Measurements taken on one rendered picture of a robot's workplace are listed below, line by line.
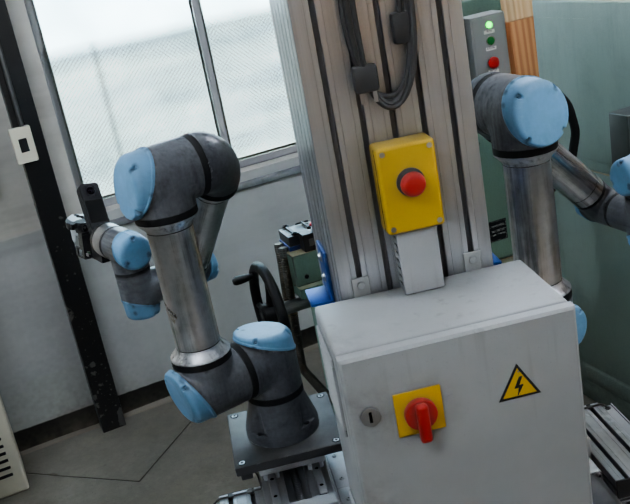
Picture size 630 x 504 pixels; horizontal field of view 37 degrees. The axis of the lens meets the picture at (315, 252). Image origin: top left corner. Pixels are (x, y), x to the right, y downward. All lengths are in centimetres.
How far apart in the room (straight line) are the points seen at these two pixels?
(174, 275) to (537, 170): 67
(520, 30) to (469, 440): 293
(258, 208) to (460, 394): 264
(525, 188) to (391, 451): 59
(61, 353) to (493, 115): 251
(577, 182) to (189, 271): 79
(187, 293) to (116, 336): 215
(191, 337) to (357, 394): 54
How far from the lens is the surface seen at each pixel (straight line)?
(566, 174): 191
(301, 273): 248
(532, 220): 172
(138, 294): 197
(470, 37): 241
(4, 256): 368
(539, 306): 133
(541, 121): 165
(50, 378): 386
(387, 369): 127
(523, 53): 412
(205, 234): 187
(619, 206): 195
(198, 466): 350
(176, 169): 164
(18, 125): 351
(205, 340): 175
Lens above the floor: 180
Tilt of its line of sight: 20 degrees down
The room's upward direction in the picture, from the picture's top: 11 degrees counter-clockwise
